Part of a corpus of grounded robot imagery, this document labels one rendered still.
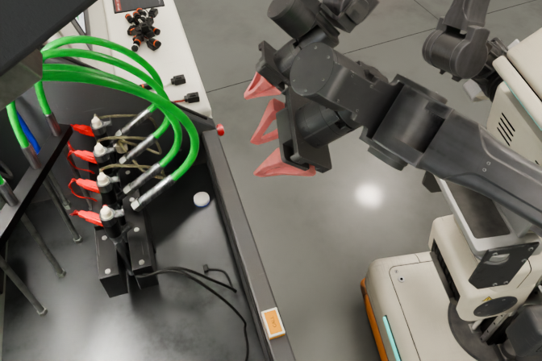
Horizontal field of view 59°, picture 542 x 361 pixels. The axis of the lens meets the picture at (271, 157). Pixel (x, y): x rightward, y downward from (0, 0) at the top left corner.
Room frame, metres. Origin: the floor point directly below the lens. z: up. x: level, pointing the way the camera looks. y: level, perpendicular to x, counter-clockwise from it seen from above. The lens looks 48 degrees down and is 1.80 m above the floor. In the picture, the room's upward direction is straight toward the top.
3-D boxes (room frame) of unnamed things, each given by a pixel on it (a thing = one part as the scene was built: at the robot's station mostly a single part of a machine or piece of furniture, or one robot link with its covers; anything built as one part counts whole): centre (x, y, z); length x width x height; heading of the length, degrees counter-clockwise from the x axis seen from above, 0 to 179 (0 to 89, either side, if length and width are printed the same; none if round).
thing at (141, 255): (0.61, 0.33, 0.91); 0.34 x 0.10 x 0.15; 18
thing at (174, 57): (1.20, 0.36, 0.97); 0.70 x 0.22 x 0.03; 18
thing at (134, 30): (1.24, 0.38, 1.01); 0.23 x 0.11 x 0.06; 18
